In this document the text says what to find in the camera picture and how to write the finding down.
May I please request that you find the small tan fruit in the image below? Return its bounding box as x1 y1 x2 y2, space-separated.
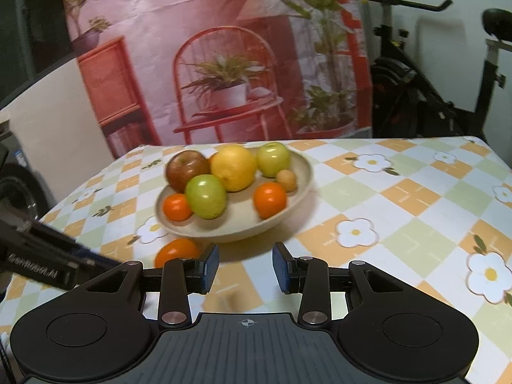
276 169 299 193

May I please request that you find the red apple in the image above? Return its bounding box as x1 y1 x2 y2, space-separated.
166 150 211 193

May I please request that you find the printed plant backdrop cloth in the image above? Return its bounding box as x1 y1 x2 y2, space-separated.
60 0 374 156

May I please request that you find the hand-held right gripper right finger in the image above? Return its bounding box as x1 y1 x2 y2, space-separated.
272 242 405 325

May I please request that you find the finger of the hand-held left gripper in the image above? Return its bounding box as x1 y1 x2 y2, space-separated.
60 240 123 270

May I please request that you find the small green apple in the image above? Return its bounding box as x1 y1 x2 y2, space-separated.
257 142 291 178

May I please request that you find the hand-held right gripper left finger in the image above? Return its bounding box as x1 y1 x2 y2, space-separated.
85 244 220 326

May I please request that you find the black exercise bike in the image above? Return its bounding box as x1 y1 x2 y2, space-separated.
352 0 512 139

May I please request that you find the beige round plate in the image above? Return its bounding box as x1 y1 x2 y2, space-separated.
155 146 313 243

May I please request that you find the dark round machine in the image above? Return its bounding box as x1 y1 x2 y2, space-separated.
0 120 54 219

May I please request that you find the yellow lemon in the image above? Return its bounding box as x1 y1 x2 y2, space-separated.
210 145 257 193

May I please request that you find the large green apple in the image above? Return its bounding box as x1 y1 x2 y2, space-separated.
185 174 228 220

